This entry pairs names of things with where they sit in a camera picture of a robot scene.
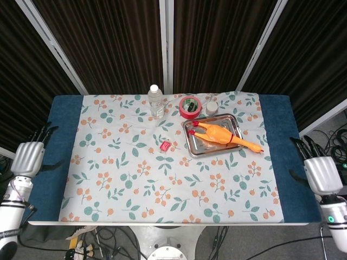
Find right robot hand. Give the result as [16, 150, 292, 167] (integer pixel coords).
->
[288, 134, 344, 196]

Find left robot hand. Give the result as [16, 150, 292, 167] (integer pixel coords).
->
[10, 121, 65, 179]

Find orange rubber chicken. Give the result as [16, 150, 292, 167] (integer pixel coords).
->
[189, 121, 264, 155]

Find stainless steel tray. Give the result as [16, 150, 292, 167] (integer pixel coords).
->
[182, 113, 244, 159]

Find blue table mat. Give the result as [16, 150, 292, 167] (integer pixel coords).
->
[21, 94, 322, 224]

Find chrome chair leg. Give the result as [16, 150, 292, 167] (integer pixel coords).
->
[319, 224, 326, 260]

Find dark corrugated partition panel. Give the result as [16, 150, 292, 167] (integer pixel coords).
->
[16, 0, 168, 95]
[0, 0, 89, 163]
[165, 0, 290, 93]
[235, 0, 347, 138]

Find floral print tablecloth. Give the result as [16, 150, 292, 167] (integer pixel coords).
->
[59, 91, 285, 224]

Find small white jar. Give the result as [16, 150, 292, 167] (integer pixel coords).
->
[205, 101, 219, 116]

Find clear plastic water bottle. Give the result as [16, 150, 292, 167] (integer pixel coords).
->
[147, 84, 165, 119]

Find red tape roll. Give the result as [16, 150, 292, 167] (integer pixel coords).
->
[178, 96, 202, 120]

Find white table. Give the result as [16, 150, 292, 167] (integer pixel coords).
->
[27, 220, 310, 227]

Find black cable bundle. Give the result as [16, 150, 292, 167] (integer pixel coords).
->
[300, 126, 347, 163]

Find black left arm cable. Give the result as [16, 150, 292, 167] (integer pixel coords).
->
[16, 199, 38, 217]

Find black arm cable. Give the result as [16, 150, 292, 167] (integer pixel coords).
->
[16, 199, 38, 217]
[250, 235, 335, 260]

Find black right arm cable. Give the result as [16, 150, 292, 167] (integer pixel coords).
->
[250, 235, 335, 260]

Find black floor cable tangle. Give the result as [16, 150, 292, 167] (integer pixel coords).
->
[78, 226, 142, 260]

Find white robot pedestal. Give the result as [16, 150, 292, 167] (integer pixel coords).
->
[129, 225, 208, 260]

